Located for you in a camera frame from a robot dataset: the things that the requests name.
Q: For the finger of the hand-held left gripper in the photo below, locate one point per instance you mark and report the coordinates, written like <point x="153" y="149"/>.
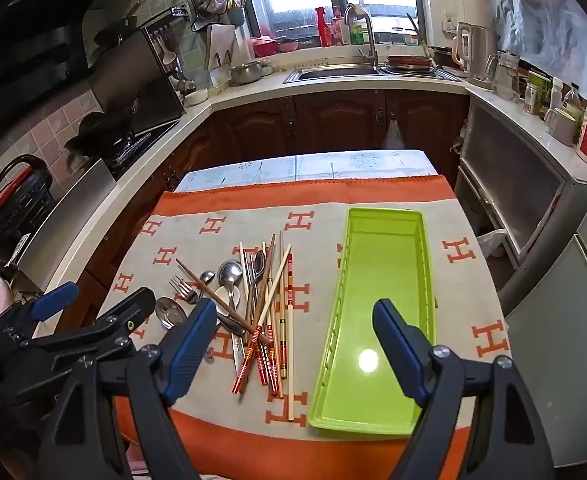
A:
<point x="123" y="316"/>
<point x="53" y="301"/>

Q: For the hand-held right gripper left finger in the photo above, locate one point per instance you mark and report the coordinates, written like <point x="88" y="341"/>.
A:
<point x="193" y="350"/>

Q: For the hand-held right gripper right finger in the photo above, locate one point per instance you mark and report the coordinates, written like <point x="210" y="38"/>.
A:
<point x="398" y="350"/>

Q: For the steel table knife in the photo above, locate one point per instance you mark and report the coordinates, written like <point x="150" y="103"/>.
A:
<point x="238" y="355"/>

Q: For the steel fork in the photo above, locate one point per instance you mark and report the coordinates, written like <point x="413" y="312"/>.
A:
<point x="186" y="290"/>

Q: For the brown wooden chopstick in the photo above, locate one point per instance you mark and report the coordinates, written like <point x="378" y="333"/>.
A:
<point x="267" y="271"/>
<point x="198" y="280"/>

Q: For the small steel spoon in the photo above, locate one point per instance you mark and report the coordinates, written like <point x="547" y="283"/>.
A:
<point x="207" y="277"/>

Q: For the green plastic tray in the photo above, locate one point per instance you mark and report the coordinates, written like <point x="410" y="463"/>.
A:
<point x="373" y="280"/>

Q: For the large steel spoon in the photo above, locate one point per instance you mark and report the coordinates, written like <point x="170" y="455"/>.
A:
<point x="230" y="275"/>

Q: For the slim steel spoon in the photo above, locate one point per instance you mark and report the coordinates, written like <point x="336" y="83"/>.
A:
<point x="259" y="261"/>

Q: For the stainless steel splash panel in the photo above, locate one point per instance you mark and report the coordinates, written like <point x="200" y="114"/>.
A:
<point x="133" y="75"/>
<point x="68" y="225"/>

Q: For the black pressure cooker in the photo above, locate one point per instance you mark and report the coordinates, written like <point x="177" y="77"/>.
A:
<point x="23" y="205"/>

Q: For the orange patterned blanket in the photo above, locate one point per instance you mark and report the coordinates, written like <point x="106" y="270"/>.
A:
<point x="323" y="255"/>

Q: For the white plastic bag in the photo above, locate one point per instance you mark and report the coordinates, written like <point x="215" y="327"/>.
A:
<point x="493" y="244"/>

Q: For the grey refrigerator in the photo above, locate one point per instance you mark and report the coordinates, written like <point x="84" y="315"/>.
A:
<point x="563" y="320"/>

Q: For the gas stove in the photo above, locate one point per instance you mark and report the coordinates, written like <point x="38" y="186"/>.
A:
<point x="143" y="145"/>

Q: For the black wok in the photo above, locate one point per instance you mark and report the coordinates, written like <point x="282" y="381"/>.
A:
<point x="103" y="132"/>

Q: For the light blue printed tablecloth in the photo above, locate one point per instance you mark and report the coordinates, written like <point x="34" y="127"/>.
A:
<point x="323" y="165"/>

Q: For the hanging clear plastic bag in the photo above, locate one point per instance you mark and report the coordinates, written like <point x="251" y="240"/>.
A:
<point x="394" y="137"/>

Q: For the grey cabinet with frosted door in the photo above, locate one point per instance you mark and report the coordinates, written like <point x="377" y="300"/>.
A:
<point x="513" y="160"/>

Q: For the small white bowl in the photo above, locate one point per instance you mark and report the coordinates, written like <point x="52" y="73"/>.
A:
<point x="197" y="97"/>

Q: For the steel pot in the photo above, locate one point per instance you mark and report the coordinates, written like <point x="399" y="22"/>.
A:
<point x="246" y="72"/>

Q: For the white mug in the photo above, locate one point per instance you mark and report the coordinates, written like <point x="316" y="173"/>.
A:
<point x="561" y="127"/>

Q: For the black range hood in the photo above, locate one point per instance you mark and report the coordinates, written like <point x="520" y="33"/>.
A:
<point x="33" y="20"/>

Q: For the steel kitchen sink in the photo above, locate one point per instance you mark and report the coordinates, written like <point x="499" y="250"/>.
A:
<point x="333" y="74"/>

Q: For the stack of red plates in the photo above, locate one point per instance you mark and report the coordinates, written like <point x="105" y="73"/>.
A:
<point x="411" y="64"/>

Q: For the wooden cutting board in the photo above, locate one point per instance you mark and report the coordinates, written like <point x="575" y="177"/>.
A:
<point x="221" y="45"/>

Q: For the green box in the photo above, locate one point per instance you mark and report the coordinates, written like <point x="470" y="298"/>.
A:
<point x="537" y="92"/>

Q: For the glass pitcher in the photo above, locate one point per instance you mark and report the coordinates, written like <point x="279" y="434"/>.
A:
<point x="506" y="77"/>

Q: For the white bottle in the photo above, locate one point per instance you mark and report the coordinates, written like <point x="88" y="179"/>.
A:
<point x="557" y="94"/>

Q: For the pink bowl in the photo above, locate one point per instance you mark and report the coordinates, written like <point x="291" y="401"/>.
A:
<point x="265" y="48"/>

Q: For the clear plastic bottle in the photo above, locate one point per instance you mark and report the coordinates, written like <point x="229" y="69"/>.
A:
<point x="572" y="100"/>

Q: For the white electric kettle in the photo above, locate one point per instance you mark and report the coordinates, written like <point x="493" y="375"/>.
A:
<point x="478" y="55"/>

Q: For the steel faucet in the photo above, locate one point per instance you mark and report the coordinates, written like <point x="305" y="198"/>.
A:
<point x="368" y="35"/>

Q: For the green dish soap bottle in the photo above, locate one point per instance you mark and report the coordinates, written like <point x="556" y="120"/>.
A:
<point x="357" y="32"/>

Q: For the teal utensil holder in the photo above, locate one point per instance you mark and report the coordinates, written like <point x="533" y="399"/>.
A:
<point x="237" y="16"/>

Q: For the pink bottle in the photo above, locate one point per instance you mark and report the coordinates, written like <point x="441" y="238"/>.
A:
<point x="339" y="32"/>

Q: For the red spray bottle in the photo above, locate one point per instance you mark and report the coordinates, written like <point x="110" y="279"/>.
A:
<point x="325" y="30"/>

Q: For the plastic wall cover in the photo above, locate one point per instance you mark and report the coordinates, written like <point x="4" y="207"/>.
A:
<point x="548" y="15"/>

